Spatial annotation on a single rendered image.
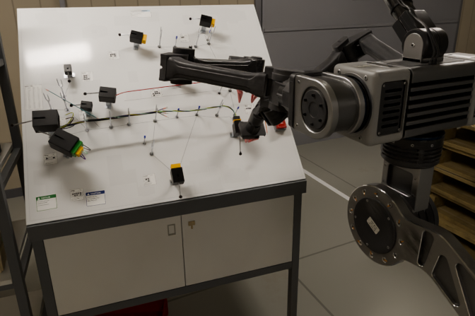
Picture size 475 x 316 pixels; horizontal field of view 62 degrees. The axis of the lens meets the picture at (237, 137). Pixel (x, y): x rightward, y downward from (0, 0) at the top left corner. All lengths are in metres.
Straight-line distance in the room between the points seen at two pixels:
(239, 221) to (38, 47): 1.21
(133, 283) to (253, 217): 0.61
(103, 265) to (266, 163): 0.83
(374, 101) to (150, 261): 1.33
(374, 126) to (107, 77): 1.37
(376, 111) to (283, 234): 1.29
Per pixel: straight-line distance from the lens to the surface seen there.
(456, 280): 0.94
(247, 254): 1.99
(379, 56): 1.45
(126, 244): 1.81
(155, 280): 1.94
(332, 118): 0.76
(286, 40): 4.47
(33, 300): 2.41
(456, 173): 2.71
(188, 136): 1.81
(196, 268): 1.95
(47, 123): 1.69
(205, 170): 1.76
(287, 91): 0.88
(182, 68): 1.11
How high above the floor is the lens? 1.66
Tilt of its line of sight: 19 degrees down
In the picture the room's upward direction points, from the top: 1 degrees counter-clockwise
